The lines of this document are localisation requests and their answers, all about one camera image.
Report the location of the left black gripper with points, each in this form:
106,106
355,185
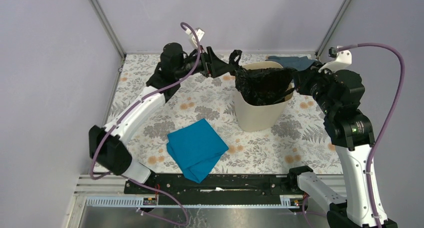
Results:
217,66

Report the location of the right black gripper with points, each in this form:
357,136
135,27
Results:
305,77

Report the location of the black trash bag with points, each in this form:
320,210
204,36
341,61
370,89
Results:
263,86

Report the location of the beige plastic trash bin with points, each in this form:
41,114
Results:
253,118

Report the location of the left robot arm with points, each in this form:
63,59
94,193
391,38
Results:
108,144

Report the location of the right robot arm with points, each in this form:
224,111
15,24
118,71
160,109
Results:
361,207

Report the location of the dark teal crumpled cloth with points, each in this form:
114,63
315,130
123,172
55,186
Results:
296,62

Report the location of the bright blue folded cloth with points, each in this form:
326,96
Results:
196,149

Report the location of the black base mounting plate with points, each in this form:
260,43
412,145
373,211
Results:
240,186

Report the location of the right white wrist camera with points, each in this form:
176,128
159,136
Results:
342,59

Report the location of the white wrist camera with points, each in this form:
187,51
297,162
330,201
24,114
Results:
342,59
193,37

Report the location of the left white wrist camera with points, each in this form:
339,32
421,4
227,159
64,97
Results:
193,37

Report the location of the white slotted cable duct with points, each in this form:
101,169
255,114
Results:
150,202

